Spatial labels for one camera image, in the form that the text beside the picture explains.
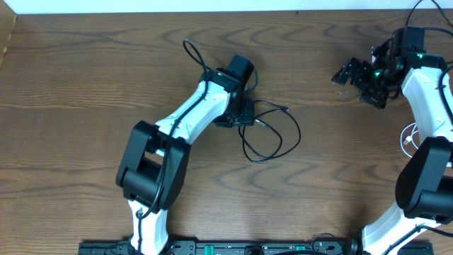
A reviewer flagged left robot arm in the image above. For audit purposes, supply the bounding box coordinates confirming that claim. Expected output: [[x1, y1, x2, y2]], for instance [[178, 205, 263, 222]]
[[115, 55, 254, 254]]

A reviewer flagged black camera cable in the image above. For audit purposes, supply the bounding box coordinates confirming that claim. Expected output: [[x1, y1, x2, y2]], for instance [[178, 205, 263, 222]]
[[134, 38, 213, 255], [389, 0, 453, 255]]

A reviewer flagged white usb cable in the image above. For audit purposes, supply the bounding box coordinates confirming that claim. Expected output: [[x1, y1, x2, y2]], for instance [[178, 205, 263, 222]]
[[400, 122, 420, 159]]

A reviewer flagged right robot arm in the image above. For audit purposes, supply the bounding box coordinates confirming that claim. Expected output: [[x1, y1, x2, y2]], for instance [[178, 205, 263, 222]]
[[331, 26, 452, 254]]

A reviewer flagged left black camera cable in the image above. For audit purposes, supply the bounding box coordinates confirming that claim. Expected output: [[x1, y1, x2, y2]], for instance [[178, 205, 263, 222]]
[[134, 38, 213, 255]]

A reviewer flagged black usb cable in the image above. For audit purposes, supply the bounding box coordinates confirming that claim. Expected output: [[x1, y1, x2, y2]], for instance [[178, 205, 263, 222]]
[[238, 99, 302, 164]]

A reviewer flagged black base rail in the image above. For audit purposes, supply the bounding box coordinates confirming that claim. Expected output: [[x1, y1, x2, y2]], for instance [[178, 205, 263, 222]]
[[78, 240, 435, 255]]

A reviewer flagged right black camera cable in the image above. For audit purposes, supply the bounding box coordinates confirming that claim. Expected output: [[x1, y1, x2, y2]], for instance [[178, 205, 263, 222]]
[[389, 0, 453, 255]]

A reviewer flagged cardboard side panel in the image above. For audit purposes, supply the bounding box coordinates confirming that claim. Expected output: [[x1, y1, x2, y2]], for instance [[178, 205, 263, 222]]
[[0, 0, 17, 66]]

